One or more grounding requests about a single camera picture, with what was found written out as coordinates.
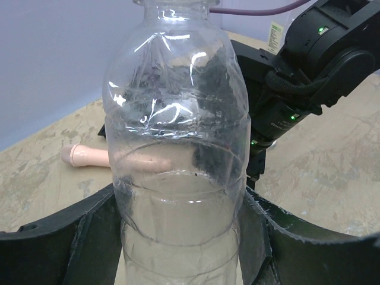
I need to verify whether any clear plastic bottle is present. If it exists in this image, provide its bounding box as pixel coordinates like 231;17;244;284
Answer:
103;1;251;284

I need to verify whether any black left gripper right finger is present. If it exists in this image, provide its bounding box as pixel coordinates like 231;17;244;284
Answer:
239;187;379;284

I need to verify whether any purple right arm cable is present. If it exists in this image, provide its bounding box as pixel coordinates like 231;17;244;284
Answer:
209;0;308;15

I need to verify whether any white green label sticker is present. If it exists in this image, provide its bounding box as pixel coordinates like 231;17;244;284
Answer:
267;21;285;55

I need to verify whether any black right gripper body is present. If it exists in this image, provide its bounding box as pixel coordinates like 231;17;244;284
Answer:
97;39;323;191

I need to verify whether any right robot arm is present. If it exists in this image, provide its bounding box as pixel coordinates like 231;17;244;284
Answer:
103;1;379;188

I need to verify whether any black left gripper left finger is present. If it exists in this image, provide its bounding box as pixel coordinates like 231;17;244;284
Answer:
1;185;121;284

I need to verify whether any pink cylindrical handle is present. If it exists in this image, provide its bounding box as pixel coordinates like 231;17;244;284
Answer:
61;144;172;172

